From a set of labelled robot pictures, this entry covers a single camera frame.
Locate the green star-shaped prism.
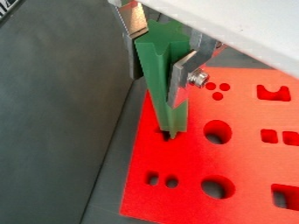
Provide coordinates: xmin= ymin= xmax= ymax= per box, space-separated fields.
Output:
xmin=135 ymin=20 xmax=189 ymax=138

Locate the red shape-sorting block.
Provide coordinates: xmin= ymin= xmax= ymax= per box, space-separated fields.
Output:
xmin=120 ymin=67 xmax=299 ymax=224

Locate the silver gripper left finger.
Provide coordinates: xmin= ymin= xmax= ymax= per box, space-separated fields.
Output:
xmin=107 ymin=0 xmax=148 ymax=80

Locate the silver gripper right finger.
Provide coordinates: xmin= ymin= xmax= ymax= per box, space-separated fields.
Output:
xmin=167 ymin=29 xmax=223 ymax=109

